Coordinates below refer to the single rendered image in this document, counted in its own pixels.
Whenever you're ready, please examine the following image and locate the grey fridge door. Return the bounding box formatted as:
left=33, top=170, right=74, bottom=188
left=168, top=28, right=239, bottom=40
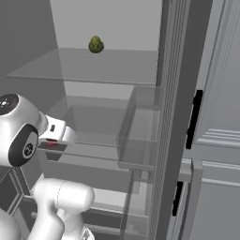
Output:
left=146, top=0, right=215, bottom=240

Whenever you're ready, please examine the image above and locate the black cupboard handle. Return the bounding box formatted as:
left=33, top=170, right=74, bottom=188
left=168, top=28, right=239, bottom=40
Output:
left=185, top=89, right=204, bottom=151
left=172, top=180, right=184, bottom=218

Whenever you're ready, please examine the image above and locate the glass fridge shelf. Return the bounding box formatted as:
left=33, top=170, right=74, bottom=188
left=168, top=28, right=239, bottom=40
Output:
left=6, top=47, right=159, bottom=87
left=37, top=104, right=158, bottom=163

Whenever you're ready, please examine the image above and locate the grey fridge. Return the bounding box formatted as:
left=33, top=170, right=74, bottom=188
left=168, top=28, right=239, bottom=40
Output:
left=0, top=0, right=163, bottom=240

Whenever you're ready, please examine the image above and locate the grey cupboard door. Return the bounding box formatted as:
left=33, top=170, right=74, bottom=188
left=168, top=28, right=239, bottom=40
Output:
left=192, top=0, right=240, bottom=149
left=180, top=157, right=240, bottom=240

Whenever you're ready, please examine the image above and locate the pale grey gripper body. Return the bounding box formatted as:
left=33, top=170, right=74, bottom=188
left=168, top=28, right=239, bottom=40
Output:
left=38, top=121, right=78, bottom=146

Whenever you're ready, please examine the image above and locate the clear fridge door bin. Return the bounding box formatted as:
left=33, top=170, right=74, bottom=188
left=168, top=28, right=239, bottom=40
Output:
left=116, top=85, right=162, bottom=173
left=119, top=170, right=152, bottom=239

